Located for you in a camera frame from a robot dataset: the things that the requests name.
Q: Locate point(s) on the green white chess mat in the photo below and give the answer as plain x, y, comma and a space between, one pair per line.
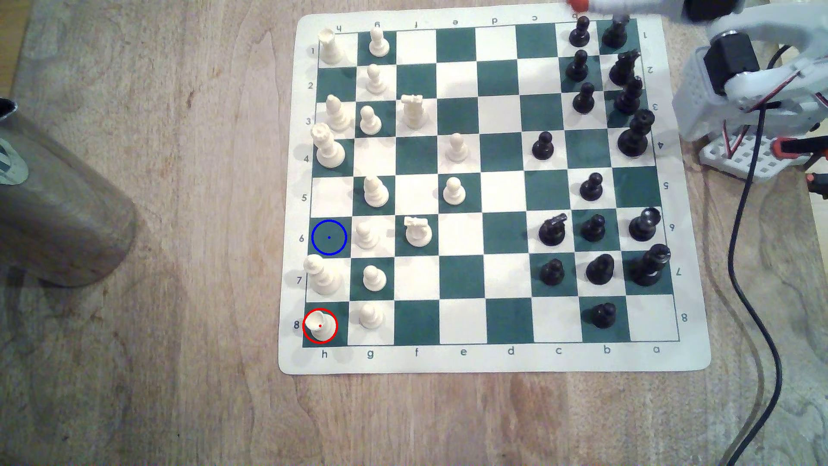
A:
498, 353

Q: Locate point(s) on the grey metal cylinder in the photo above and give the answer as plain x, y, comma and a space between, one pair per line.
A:
58, 207

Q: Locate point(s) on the black knight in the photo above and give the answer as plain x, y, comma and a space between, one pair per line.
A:
552, 231
623, 70

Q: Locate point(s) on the white knight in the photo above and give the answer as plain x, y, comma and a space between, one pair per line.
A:
413, 111
418, 233

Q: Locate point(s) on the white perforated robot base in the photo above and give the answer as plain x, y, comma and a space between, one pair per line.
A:
753, 163

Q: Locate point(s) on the white rook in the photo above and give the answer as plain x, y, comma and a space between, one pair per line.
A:
320, 326
330, 48

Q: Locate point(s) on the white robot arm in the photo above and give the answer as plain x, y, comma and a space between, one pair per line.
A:
750, 29

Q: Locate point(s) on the black king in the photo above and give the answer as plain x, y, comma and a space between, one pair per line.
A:
649, 268

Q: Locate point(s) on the white pawn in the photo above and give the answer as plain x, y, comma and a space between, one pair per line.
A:
371, 317
373, 279
374, 81
367, 237
370, 121
454, 192
379, 41
457, 149

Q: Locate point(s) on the black bishop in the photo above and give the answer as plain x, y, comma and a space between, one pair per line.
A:
628, 98
600, 270

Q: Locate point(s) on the black queen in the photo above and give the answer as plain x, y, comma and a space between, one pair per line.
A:
634, 137

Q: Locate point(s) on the white queen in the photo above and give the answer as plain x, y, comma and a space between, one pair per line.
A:
328, 150

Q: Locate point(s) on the orange black clamp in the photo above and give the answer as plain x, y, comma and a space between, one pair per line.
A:
818, 183
799, 147

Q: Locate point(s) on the white king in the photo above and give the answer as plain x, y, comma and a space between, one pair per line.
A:
322, 277

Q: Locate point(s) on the white bishop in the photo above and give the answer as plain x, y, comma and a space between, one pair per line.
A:
375, 193
336, 115

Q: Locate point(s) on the black pawn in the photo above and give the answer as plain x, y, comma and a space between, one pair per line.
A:
543, 147
593, 228
579, 33
591, 188
605, 316
576, 67
552, 273
584, 99

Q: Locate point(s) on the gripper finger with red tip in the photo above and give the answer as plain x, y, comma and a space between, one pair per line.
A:
608, 5

